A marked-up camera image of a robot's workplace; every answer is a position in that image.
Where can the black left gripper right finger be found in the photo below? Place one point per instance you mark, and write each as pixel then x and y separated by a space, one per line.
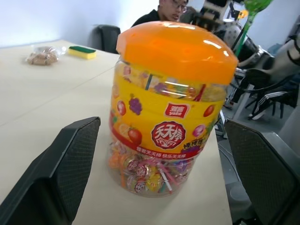
pixel 262 173

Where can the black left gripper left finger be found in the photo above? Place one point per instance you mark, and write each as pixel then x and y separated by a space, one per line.
pixel 58 168

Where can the green lollipop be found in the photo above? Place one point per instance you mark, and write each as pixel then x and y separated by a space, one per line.
pixel 256 6

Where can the clear lollipop jar yellow label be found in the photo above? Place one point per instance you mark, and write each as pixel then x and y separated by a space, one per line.
pixel 164 117

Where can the orange plastic jar lid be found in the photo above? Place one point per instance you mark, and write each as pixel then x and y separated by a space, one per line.
pixel 178 49

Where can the purple white wrapped lollipop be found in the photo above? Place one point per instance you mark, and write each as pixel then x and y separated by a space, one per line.
pixel 140 187
pixel 138 169

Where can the yellow wrapped lollipop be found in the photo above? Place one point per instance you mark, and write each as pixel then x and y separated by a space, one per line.
pixel 153 180

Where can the clear bag of brown snacks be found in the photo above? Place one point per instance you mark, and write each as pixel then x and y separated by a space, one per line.
pixel 42 57

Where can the yellow green sponge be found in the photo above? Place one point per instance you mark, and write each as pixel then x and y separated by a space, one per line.
pixel 82 52

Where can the black office chair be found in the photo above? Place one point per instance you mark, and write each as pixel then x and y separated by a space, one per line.
pixel 106 38

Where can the person in black shirt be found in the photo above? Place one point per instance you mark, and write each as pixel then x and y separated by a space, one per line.
pixel 152 16

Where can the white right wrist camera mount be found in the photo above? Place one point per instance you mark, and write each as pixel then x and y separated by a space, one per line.
pixel 214 9

